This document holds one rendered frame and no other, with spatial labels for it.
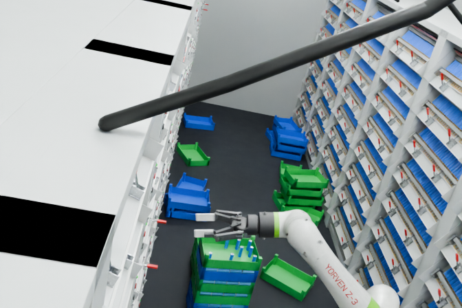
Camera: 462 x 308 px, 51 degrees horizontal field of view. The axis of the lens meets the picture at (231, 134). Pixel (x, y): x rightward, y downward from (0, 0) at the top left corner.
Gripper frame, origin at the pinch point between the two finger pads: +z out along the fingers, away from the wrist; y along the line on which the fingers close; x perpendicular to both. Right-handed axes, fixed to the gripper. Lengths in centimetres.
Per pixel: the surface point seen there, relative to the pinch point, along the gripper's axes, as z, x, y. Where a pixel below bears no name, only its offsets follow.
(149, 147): 10, 51, -40
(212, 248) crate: -2, -61, 67
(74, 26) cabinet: 29, 77, -23
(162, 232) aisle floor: 34, -95, 128
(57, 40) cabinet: 29, 77, -38
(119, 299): 13, 29, -68
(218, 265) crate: -5, -60, 52
